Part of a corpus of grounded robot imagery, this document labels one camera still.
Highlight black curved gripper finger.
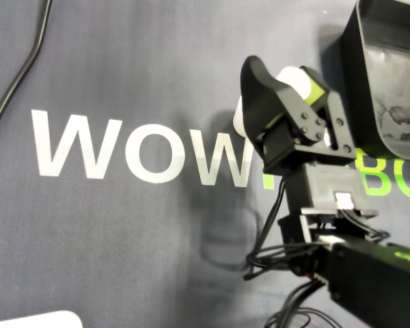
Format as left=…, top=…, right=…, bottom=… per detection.
left=241, top=56, right=327, bottom=148

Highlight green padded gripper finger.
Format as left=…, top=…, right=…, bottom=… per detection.
left=299, top=66, right=356, bottom=153

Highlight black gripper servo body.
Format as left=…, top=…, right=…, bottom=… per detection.
left=256, top=118, right=358, bottom=174

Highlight white translucent plastic tube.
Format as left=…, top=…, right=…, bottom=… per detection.
left=275, top=66, right=312, bottom=102

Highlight white translucent plastic cup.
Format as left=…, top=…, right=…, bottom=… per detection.
left=232, top=95, right=247, bottom=137

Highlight black plastic tray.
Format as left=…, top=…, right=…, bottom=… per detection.
left=341, top=0, right=410, bottom=160

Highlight dark grey printed mat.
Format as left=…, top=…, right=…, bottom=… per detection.
left=0, top=0, right=410, bottom=328

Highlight white desk lamp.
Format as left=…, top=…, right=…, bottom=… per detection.
left=0, top=310, right=83, bottom=328

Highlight thin black servo wires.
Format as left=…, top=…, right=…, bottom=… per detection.
left=242, top=184, right=390, bottom=328

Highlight thick black cable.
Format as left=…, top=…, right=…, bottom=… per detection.
left=0, top=0, right=53, bottom=151

